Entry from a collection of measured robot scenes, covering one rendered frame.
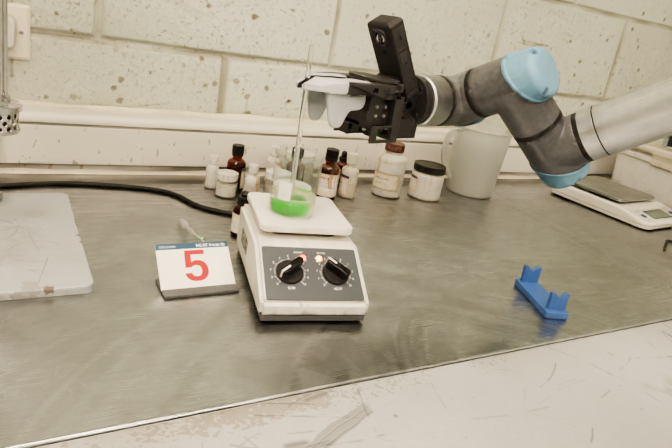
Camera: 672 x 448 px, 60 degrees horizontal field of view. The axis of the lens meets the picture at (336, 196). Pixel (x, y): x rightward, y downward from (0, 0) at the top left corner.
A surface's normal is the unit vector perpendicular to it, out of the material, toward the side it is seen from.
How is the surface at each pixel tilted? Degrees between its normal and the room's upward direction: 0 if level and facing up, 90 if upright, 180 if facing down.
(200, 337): 0
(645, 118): 96
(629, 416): 0
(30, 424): 0
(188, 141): 90
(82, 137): 90
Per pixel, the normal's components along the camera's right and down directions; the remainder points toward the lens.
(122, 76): 0.47, 0.35
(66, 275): 0.17, -0.94
